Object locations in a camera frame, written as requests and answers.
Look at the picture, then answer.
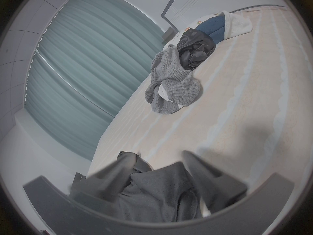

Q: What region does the grey garment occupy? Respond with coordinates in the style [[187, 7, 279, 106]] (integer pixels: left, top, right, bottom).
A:
[[145, 44, 201, 114]]

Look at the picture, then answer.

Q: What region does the grey bedside table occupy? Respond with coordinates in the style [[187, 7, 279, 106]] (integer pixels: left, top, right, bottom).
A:
[[161, 27, 176, 44]]

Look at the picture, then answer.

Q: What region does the black garment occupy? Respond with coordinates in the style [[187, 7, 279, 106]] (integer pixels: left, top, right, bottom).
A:
[[177, 29, 216, 71]]

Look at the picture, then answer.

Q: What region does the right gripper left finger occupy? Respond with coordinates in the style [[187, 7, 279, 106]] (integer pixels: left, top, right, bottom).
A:
[[70, 152, 138, 203]]

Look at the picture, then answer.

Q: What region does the bed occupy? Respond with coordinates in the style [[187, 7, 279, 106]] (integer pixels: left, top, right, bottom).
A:
[[86, 0, 312, 220]]

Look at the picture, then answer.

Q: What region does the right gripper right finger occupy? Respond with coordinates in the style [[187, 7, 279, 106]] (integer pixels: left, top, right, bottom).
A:
[[182, 151, 248, 215]]

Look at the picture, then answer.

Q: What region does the white printed pillow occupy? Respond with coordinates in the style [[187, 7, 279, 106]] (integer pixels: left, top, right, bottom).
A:
[[163, 12, 222, 51]]

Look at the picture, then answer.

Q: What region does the white garment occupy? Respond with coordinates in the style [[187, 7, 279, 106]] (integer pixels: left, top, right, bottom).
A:
[[215, 11, 253, 40]]

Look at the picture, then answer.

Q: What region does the black T-shirt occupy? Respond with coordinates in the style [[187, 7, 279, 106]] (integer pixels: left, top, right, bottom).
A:
[[115, 152, 204, 223]]

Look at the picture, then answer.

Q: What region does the blue-green curtain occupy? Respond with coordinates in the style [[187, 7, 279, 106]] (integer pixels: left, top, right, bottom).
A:
[[36, 0, 170, 119], [24, 54, 123, 161]]

